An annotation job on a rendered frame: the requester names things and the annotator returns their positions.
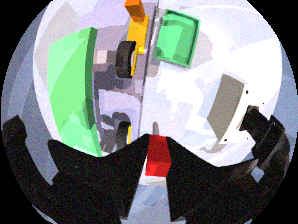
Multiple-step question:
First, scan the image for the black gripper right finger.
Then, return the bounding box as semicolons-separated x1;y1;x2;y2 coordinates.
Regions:
166;136;258;222

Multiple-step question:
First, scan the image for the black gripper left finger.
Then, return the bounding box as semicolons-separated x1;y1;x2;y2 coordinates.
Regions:
48;133;149;220

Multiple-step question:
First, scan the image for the yellow chock with orange handle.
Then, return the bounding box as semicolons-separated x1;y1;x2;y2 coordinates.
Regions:
124;0;149;55

